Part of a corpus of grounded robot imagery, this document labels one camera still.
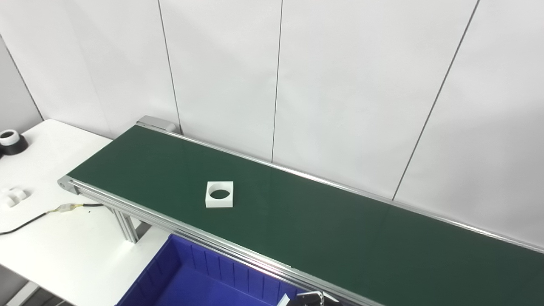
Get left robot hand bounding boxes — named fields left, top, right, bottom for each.
left=278, top=290, right=340, bottom=306

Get white square block round hole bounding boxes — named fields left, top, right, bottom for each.
left=205, top=181, right=234, bottom=208

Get blue plastic bin white parts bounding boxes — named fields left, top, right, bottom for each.
left=116, top=234, right=307, bottom=306

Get aluminium conveyor support leg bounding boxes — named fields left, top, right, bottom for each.
left=108, top=207, right=143, bottom=244

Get grey conveyor end housing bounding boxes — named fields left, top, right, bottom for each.
left=137, top=115, right=177, bottom=133

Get small white plastic part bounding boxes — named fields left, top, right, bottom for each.
left=0, top=187, right=28, bottom=208

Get black round cup white rim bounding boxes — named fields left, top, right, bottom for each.
left=0, top=130, right=29, bottom=156

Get green conveyor belt aluminium frame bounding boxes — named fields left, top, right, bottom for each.
left=57, top=121, right=544, bottom=306

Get black cable yellow connector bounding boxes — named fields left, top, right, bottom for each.
left=0, top=203, right=105, bottom=236

